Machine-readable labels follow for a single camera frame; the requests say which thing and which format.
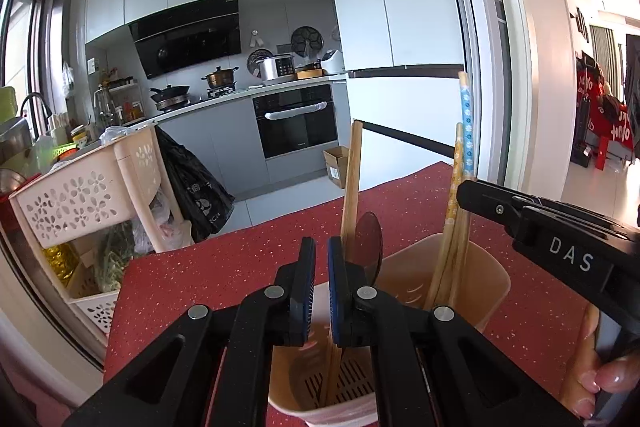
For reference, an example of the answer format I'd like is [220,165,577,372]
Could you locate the metal spoon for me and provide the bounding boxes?
[352,212,384,284]

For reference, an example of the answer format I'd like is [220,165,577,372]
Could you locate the white plastic utensil holder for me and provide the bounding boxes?
[267,232,512,426]

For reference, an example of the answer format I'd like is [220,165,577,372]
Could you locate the round patterned plate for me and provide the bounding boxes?
[247,49,275,75]

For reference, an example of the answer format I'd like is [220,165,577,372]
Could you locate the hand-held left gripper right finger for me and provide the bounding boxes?
[327,235,586,427]

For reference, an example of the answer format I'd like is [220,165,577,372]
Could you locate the spice rack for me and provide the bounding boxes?
[107,77,146,120]

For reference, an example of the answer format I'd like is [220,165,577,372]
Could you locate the gold foil package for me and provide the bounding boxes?
[42,242,81,288]

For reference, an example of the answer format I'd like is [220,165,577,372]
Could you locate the yellow patterned bamboo chopstick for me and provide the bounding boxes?
[427,123,466,308]

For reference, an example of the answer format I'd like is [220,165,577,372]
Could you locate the green vegetables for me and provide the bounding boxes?
[92,219,138,293]

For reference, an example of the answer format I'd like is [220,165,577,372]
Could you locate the black wok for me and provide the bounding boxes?
[149,84,192,110]

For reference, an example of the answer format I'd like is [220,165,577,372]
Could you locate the steel cooking pot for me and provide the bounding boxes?
[201,66,239,88]

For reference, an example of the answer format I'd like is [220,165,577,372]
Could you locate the gas stove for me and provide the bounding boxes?
[154,83,240,112]

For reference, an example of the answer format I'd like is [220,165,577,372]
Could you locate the white countertop appliance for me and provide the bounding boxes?
[320,49,346,75]

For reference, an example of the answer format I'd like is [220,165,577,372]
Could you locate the black built-in oven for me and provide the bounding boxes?
[251,84,340,160]

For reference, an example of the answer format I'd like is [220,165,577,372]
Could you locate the person's right hand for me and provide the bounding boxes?
[566,306,636,419]

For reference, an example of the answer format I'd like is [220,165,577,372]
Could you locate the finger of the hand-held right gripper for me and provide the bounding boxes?
[457,178,532,239]

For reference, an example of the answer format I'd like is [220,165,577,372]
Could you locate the silver rice cooker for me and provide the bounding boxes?
[253,53,297,84]

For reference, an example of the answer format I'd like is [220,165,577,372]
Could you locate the round black trivet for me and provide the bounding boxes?
[291,26,326,56]

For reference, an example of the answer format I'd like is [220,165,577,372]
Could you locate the black plastic bag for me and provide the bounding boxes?
[154,124,236,244]

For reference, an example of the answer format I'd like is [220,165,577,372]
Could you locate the plain bamboo chopstick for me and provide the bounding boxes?
[320,120,364,408]
[439,209,463,308]

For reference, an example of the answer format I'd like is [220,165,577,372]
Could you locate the white refrigerator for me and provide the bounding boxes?
[327,0,481,188]

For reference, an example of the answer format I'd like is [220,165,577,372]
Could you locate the cardboard box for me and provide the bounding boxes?
[323,146,351,192]

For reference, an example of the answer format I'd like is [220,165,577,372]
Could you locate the beige plastic storage trolley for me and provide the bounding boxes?
[9,124,196,338]

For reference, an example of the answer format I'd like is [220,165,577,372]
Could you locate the grey base cabinets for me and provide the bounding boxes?
[125,79,351,202]

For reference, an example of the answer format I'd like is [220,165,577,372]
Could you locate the kitchen faucet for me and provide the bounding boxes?
[20,93,51,142]

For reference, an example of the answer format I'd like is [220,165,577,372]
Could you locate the black range hood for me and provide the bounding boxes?
[128,0,242,80]

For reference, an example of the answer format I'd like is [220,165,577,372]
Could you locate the red hanging decoration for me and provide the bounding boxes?
[575,52,640,168]

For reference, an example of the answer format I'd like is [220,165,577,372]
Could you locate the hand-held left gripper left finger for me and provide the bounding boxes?
[62,237,318,427]

